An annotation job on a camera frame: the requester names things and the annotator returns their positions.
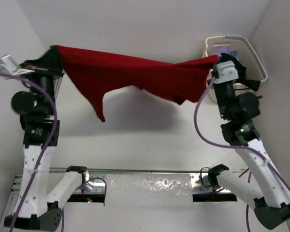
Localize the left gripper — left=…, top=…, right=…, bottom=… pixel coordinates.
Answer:
left=17, top=46, right=63, bottom=116

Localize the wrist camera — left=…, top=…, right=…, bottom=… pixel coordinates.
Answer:
left=0, top=54, right=33, bottom=76
left=212, top=61, right=239, bottom=84

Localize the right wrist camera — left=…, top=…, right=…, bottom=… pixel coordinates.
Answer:
left=212, top=61, right=239, bottom=84

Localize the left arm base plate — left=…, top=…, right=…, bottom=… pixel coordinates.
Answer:
left=60, top=173, right=107, bottom=193

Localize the blue-grey t-shirt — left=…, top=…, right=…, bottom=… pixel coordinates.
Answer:
left=229, top=50, right=239, bottom=61

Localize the cream laundry basket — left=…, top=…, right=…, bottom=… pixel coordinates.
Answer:
left=201, top=35, right=269, bottom=104

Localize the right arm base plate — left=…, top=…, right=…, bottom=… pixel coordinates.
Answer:
left=190, top=172, right=232, bottom=194

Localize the purple t-shirt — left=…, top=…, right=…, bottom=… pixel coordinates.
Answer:
left=208, top=46, right=234, bottom=57

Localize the black t-shirt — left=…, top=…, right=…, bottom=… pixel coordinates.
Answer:
left=219, top=53, right=261, bottom=91

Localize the red t-shirt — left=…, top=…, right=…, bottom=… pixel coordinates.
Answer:
left=56, top=45, right=218, bottom=122

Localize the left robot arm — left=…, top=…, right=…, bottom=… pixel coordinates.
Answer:
left=4, top=46, right=88, bottom=232

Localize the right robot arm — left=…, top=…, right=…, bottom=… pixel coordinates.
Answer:
left=207, top=78, right=290, bottom=230

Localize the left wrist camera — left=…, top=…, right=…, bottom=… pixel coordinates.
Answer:
left=0, top=54, right=33, bottom=76

